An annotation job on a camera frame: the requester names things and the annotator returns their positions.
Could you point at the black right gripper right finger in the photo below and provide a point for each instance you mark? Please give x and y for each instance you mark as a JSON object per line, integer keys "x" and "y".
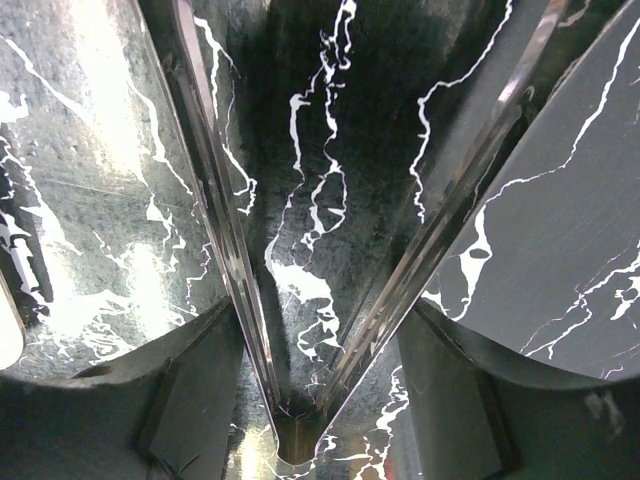
{"x": 483, "y": 411}

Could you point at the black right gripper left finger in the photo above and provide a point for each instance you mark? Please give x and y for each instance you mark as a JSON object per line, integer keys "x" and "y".
{"x": 161, "y": 411}

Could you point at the metal tongs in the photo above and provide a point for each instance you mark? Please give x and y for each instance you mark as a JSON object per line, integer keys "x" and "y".
{"x": 336, "y": 147}

